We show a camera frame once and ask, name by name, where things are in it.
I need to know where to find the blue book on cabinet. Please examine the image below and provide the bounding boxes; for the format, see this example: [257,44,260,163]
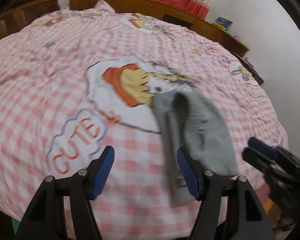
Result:
[211,17,233,31]

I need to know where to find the dark wooden headboard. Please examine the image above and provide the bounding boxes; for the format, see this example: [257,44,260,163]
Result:
[0,0,60,39]

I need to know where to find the pink checkered cartoon bedsheet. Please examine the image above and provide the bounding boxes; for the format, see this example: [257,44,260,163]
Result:
[0,0,288,239]

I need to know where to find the long wooden low cabinet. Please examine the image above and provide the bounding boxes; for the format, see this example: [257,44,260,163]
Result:
[69,0,264,85]

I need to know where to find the grey sweatpants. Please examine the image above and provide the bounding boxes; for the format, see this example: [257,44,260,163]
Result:
[153,90,239,205]

